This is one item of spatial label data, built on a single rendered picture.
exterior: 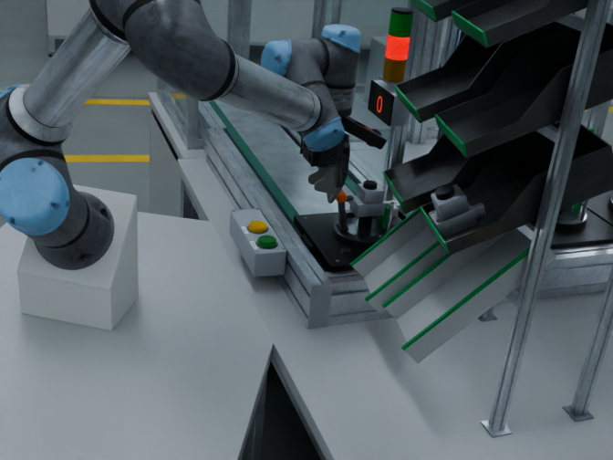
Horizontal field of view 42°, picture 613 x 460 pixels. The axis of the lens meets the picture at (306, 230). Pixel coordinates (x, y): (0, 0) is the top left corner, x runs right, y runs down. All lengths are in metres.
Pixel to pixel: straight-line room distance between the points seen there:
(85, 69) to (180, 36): 0.23
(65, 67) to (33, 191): 0.21
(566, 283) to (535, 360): 0.29
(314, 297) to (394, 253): 0.18
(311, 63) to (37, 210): 0.54
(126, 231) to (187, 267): 0.28
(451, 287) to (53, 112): 0.73
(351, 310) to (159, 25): 0.75
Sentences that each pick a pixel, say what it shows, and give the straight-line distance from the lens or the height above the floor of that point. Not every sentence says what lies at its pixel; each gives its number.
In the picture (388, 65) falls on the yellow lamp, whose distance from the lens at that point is 1.84.
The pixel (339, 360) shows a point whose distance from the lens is 1.54.
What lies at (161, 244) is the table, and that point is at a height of 0.86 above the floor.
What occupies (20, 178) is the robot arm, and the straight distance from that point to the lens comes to 1.41.
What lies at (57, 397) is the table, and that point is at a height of 0.86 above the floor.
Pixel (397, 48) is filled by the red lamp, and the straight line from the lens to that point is 1.82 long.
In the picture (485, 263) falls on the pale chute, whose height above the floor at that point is 1.12.
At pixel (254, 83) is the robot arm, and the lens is 1.25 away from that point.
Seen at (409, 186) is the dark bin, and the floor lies 1.20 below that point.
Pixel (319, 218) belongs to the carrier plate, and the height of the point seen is 0.97.
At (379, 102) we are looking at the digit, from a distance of 1.87.
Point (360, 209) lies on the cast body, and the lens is 1.70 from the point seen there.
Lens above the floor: 1.75
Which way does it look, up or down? 27 degrees down
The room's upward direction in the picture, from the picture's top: 5 degrees clockwise
